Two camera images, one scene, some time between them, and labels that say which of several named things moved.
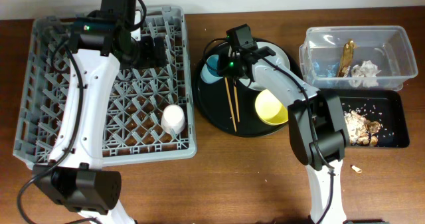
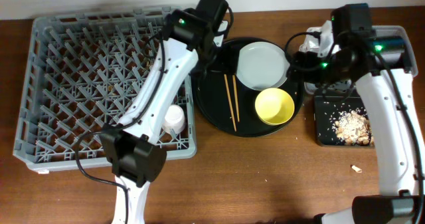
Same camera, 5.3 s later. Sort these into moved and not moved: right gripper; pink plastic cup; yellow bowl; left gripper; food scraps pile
Moved: left gripper; right gripper
Not moved: pink plastic cup; food scraps pile; yellow bowl
